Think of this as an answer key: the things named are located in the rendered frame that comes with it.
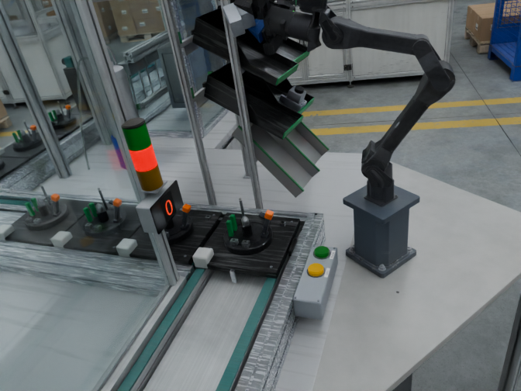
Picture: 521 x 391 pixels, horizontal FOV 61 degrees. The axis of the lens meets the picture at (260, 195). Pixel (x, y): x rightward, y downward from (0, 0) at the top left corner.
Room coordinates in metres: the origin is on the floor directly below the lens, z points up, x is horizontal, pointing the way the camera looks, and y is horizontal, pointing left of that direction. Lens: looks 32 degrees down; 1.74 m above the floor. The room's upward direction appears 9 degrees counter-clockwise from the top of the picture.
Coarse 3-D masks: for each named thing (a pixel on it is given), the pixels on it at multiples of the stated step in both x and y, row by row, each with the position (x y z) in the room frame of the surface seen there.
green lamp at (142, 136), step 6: (144, 126) 0.88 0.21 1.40; (126, 132) 0.87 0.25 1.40; (132, 132) 0.86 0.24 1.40; (138, 132) 0.86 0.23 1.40; (144, 132) 0.87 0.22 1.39; (126, 138) 0.87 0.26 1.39; (132, 138) 0.86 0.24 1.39; (138, 138) 0.86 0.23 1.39; (144, 138) 0.87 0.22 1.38; (132, 144) 0.86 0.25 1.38; (138, 144) 0.86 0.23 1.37; (144, 144) 0.87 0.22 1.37; (150, 144) 0.88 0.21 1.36; (132, 150) 0.87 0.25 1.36; (138, 150) 0.86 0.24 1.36
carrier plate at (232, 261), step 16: (224, 224) 1.11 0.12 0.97; (272, 224) 1.07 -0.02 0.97; (288, 224) 1.05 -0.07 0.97; (208, 240) 1.04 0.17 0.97; (272, 240) 0.99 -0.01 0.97; (288, 240) 0.98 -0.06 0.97; (224, 256) 0.96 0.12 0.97; (240, 256) 0.94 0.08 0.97; (256, 256) 0.93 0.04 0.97; (272, 256) 0.92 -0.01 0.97; (240, 272) 0.90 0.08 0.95; (256, 272) 0.88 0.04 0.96; (272, 272) 0.86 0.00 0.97
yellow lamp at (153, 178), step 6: (156, 168) 0.88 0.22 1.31; (138, 174) 0.87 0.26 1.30; (144, 174) 0.86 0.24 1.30; (150, 174) 0.86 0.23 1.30; (156, 174) 0.87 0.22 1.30; (144, 180) 0.86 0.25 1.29; (150, 180) 0.86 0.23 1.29; (156, 180) 0.87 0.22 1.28; (162, 180) 0.89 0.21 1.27; (144, 186) 0.86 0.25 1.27; (150, 186) 0.86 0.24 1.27; (156, 186) 0.87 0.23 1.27
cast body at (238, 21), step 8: (224, 8) 1.12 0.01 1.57; (232, 8) 1.12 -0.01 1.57; (232, 16) 1.09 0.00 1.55; (240, 16) 1.09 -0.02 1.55; (248, 16) 1.09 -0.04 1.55; (256, 16) 1.11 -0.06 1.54; (232, 24) 1.08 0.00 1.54; (240, 24) 1.08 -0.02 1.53; (248, 24) 1.11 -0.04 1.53; (232, 32) 1.09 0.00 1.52; (240, 32) 1.09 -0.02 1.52
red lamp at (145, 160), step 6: (144, 150) 0.87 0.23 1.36; (150, 150) 0.88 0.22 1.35; (132, 156) 0.87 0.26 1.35; (138, 156) 0.86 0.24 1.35; (144, 156) 0.86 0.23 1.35; (150, 156) 0.87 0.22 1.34; (138, 162) 0.86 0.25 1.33; (144, 162) 0.86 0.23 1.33; (150, 162) 0.87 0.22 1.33; (156, 162) 0.88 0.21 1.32; (138, 168) 0.87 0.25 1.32; (144, 168) 0.86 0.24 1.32; (150, 168) 0.87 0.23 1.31
